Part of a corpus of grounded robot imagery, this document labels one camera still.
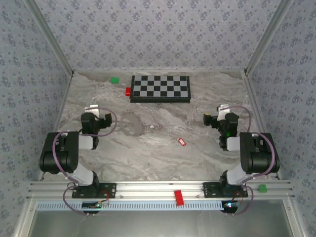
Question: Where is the clear plastic bag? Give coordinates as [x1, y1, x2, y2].
[120, 111, 143, 136]

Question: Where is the red key tag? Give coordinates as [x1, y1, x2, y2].
[172, 137, 187, 147]

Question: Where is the black grey chessboard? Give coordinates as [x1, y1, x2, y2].
[129, 75, 192, 104]

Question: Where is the long red toy brick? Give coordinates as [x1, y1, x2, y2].
[174, 190, 185, 206]

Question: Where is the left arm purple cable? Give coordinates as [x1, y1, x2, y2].
[54, 108, 119, 217]

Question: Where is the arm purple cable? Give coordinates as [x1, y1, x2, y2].
[223, 105, 276, 217]
[54, 108, 119, 217]

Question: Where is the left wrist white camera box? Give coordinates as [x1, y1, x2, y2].
[84, 105, 100, 118]

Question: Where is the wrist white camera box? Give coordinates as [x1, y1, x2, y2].
[84, 105, 100, 118]
[216, 105, 231, 121]

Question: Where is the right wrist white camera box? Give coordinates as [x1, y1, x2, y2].
[216, 105, 231, 121]

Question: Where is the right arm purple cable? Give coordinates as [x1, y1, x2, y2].
[223, 105, 276, 217]

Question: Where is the aluminium table side rail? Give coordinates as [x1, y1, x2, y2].
[242, 70, 282, 180]
[37, 71, 76, 181]

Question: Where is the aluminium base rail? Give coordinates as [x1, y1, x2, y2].
[26, 180, 296, 200]

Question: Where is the pale blue slotted cable duct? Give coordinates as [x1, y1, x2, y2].
[36, 200, 224, 211]

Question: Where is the aluminium frame post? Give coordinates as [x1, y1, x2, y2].
[243, 0, 294, 75]
[24, 0, 75, 76]

